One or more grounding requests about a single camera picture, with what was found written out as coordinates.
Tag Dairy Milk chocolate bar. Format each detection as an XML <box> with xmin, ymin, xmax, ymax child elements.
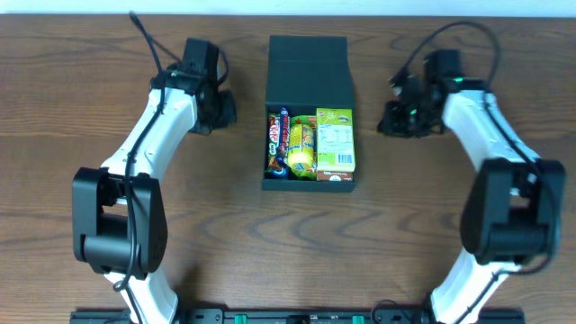
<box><xmin>276</xmin><ymin>107</ymin><xmax>290</xmax><ymax>164</ymax></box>

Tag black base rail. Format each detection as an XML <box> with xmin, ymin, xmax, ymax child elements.
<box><xmin>69</xmin><ymin>308</ymin><xmax>526</xmax><ymax>324</ymax></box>

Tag blue Oreo pack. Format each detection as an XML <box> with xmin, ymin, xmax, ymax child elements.
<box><xmin>265</xmin><ymin>166</ymin><xmax>290</xmax><ymax>179</ymax></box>

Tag brown Pocky box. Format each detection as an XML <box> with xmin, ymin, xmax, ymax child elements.
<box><xmin>317</xmin><ymin>170</ymin><xmax>354</xmax><ymax>182</ymax></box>

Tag yellow Mentos bottle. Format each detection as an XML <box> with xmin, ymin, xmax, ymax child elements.
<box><xmin>287</xmin><ymin>124</ymin><xmax>314</xmax><ymax>172</ymax></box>

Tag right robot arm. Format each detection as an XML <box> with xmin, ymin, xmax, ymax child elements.
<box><xmin>378</xmin><ymin>49</ymin><xmax>566</xmax><ymax>323</ymax></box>

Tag KitKat Milo bar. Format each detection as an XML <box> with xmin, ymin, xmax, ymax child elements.
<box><xmin>266</xmin><ymin>113</ymin><xmax>286</xmax><ymax>169</ymax></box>

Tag colourful gummy candy bag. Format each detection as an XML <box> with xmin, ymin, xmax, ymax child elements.
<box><xmin>291</xmin><ymin>115</ymin><xmax>317</xmax><ymax>181</ymax></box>

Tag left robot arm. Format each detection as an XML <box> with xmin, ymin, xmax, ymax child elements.
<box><xmin>70</xmin><ymin>39</ymin><xmax>237</xmax><ymax>323</ymax></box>

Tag black gift box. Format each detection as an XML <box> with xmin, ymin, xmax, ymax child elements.
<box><xmin>261</xmin><ymin>34</ymin><xmax>357</xmax><ymax>194</ymax></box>

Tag green yellow snack box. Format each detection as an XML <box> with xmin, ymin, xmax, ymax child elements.
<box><xmin>316</xmin><ymin>108</ymin><xmax>356</xmax><ymax>173</ymax></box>

